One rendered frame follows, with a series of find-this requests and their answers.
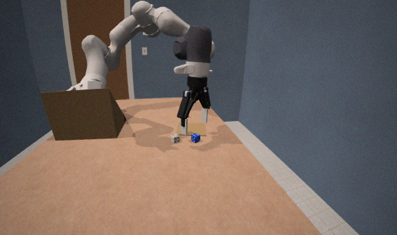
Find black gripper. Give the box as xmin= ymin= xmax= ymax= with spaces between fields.
xmin=177 ymin=76 xmax=211 ymax=135

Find white die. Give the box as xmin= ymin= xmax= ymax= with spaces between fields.
xmin=171 ymin=134 xmax=180 ymax=143

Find blue die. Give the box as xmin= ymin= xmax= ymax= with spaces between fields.
xmin=191 ymin=133 xmax=200 ymax=143

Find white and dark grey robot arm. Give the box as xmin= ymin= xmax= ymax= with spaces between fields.
xmin=67 ymin=1 xmax=216 ymax=91

